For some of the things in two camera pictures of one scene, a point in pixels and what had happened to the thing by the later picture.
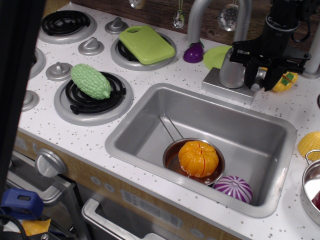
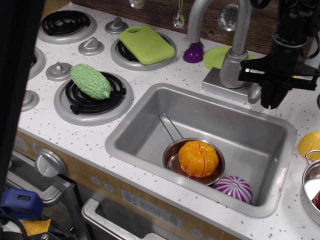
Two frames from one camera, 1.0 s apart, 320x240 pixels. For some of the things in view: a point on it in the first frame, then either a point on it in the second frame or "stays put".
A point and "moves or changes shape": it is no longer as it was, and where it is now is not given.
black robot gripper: [269, 48] -> [282, 69]
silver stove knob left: [31, 99] stays put
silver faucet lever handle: [259, 80] moves or changes shape
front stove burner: [74, 105] stays put
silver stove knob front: [59, 72] stays put
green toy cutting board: [146, 45] stays put
